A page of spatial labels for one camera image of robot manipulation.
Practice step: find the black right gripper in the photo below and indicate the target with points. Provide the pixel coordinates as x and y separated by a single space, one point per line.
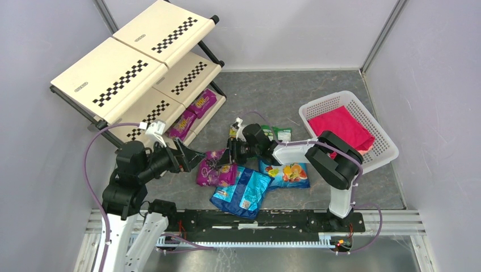
233 151

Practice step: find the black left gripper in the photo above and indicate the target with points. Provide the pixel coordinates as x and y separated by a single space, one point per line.
177 160

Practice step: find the purple grape candy bag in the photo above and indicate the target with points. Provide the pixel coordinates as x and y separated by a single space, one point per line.
182 125
211 175

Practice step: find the light blue Slendy bag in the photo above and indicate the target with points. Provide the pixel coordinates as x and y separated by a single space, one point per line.
245 197

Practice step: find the dark blue fruit candy bag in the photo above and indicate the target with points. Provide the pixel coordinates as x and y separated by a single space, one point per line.
287 176

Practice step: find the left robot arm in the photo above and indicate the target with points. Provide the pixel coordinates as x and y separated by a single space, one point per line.
136 165

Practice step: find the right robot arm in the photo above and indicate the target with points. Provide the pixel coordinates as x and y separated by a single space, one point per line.
337 162

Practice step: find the purple candy bag on shelf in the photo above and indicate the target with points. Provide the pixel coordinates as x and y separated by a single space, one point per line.
203 103

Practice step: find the small green white candy bag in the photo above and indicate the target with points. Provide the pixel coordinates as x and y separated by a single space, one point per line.
282 134

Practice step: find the cream tiered shelf rack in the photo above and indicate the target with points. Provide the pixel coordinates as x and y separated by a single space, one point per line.
153 68

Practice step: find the red cloth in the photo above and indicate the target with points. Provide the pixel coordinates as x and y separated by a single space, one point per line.
345 126

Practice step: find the white plastic basket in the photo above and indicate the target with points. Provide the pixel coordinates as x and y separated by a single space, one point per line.
384 149

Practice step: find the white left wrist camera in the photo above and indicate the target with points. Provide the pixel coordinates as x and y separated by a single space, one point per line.
155 131

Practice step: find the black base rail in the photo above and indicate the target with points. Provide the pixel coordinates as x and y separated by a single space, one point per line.
268 226

